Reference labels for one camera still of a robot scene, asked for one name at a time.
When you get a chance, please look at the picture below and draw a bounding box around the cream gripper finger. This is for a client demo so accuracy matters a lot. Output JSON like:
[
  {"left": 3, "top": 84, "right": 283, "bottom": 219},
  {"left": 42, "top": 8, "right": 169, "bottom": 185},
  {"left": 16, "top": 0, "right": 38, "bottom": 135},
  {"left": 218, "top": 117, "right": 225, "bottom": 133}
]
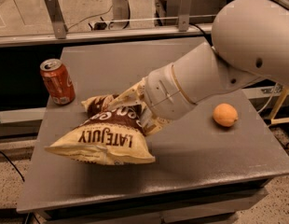
[
  {"left": 107, "top": 84, "right": 141, "bottom": 110},
  {"left": 140, "top": 105, "right": 164, "bottom": 136}
]

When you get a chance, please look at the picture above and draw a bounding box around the brown and cream chip bag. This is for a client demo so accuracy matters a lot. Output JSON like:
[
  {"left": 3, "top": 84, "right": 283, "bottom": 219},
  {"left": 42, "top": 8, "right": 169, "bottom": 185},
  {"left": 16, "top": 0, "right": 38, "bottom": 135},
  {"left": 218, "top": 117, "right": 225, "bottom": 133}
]
[{"left": 45, "top": 94, "right": 169, "bottom": 165}]

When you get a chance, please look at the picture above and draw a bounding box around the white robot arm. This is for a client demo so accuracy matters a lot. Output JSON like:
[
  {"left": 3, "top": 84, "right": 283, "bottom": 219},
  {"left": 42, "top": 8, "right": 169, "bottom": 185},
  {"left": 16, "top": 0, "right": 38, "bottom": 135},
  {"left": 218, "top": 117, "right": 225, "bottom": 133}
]
[{"left": 104, "top": 0, "right": 289, "bottom": 134}]

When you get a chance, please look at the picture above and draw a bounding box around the orange citrus fruit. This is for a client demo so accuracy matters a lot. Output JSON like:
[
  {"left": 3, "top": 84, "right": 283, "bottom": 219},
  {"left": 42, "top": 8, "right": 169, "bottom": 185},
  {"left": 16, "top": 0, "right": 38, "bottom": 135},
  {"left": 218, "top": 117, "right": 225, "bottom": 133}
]
[{"left": 213, "top": 104, "right": 238, "bottom": 127}]

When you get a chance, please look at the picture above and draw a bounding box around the red soda can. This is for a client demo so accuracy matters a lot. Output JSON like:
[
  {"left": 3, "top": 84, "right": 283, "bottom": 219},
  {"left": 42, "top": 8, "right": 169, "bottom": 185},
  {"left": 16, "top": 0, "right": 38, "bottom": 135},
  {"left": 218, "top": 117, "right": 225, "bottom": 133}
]
[{"left": 40, "top": 59, "right": 76, "bottom": 105}]

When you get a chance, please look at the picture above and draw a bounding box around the power strip with cables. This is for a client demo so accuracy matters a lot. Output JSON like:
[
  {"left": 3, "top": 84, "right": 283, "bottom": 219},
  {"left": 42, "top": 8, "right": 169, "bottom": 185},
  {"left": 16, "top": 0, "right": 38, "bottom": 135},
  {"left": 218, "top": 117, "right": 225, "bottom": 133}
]
[{"left": 89, "top": 21, "right": 113, "bottom": 31}]

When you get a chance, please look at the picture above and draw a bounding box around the horizontal metal rail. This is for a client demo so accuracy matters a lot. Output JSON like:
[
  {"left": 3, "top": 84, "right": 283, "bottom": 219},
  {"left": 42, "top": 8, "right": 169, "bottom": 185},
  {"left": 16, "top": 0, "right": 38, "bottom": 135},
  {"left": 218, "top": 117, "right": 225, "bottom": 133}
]
[{"left": 0, "top": 23, "right": 213, "bottom": 48}]

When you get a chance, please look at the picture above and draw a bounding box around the grey table base frame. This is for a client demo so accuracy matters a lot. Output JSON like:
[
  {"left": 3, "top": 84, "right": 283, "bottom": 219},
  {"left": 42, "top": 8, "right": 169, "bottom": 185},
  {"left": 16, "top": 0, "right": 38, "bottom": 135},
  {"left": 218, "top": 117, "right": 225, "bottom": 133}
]
[{"left": 40, "top": 180, "right": 268, "bottom": 224}]

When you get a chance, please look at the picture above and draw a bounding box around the right metal rail bracket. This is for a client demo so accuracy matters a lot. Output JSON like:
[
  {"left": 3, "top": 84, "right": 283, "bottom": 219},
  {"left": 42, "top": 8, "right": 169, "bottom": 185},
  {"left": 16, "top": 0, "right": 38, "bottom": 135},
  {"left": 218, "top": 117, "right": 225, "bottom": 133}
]
[{"left": 178, "top": 0, "right": 192, "bottom": 32}]

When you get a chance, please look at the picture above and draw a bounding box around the metal rail bracket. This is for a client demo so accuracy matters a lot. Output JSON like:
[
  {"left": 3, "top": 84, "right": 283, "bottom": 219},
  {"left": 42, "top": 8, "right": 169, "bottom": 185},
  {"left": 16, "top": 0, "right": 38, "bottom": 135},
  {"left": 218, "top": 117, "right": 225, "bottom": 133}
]
[
  {"left": 178, "top": 0, "right": 192, "bottom": 32},
  {"left": 44, "top": 0, "right": 68, "bottom": 39}
]

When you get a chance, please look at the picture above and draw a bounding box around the left metal rail bracket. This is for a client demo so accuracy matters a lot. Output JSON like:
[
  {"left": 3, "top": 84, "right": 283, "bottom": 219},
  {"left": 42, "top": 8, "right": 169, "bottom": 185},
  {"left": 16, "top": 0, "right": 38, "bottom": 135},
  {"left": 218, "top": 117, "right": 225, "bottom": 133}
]
[{"left": 44, "top": 0, "right": 68, "bottom": 39}]

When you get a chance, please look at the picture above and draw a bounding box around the black floor cable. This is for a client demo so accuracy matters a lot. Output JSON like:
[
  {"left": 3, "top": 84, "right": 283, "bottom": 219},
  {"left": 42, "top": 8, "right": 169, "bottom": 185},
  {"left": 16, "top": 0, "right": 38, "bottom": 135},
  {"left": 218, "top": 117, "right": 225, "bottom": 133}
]
[{"left": 0, "top": 147, "right": 26, "bottom": 183}]

